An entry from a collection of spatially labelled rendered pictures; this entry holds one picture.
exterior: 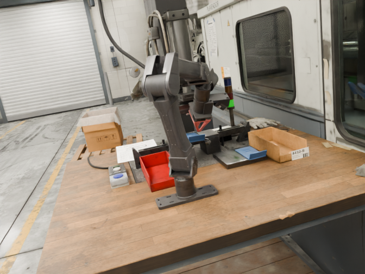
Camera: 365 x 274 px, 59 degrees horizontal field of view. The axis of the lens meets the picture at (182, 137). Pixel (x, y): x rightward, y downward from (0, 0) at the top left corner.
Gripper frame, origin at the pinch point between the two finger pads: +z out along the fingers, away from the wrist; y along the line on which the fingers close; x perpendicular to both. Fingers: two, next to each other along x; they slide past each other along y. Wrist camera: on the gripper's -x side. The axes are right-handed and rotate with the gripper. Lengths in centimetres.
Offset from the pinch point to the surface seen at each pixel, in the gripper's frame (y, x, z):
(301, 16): 39, -61, -26
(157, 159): 1.4, 15.9, 16.7
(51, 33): 874, 153, 355
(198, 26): 446, -152, 162
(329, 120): -5, -58, 1
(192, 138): 0.2, 1.7, 6.1
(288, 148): -12.4, -35.9, 6.8
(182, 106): 11.4, 3.4, -2.2
